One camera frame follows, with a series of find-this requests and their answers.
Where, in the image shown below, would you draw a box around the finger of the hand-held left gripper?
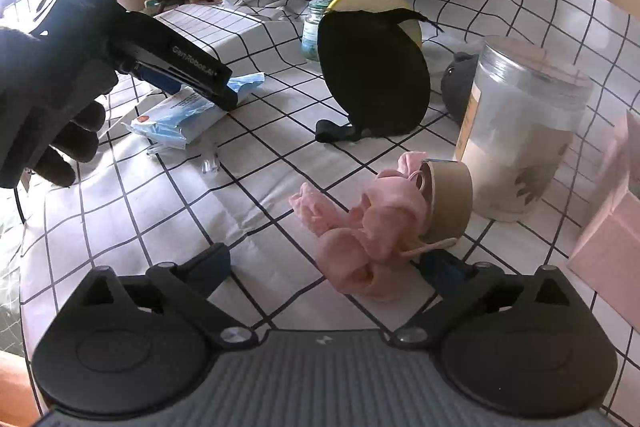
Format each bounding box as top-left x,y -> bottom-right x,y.
131,61 -> 241,112

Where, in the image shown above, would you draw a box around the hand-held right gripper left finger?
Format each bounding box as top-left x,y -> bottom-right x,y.
75,243 -> 256,348

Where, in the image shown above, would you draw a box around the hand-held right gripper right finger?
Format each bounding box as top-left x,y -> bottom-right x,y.
392,251 -> 576,348

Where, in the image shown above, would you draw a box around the blue face mask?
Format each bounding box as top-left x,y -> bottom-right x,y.
225,73 -> 266,106

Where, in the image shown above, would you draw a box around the pink fluffy sock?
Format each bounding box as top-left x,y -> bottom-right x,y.
289,152 -> 437,304

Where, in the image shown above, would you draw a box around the black and yellow round pad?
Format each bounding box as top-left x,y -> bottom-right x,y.
317,0 -> 441,138

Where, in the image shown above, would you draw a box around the pink box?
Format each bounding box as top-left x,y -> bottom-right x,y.
567,109 -> 640,314

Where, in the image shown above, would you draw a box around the dark plush toy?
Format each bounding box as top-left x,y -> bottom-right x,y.
442,51 -> 483,126

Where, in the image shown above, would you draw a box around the person's left hand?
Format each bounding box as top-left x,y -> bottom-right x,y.
0,26 -> 120,188

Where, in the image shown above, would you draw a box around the face mask packet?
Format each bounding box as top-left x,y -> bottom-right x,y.
122,86 -> 229,150

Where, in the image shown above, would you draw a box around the clear plastic scraps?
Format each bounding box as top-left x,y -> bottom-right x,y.
192,147 -> 222,176

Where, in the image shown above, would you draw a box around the brown tape roll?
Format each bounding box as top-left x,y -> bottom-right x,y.
410,159 -> 474,249

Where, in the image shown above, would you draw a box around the white checked tablecloth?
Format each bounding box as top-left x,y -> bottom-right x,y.
20,0 -> 640,427

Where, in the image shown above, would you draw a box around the glass jar green lid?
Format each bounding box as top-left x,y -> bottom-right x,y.
301,0 -> 333,60

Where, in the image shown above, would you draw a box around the clear plastic jar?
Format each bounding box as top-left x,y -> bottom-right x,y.
454,36 -> 594,223

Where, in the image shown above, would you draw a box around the black strap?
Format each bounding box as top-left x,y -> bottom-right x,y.
315,119 -> 375,144

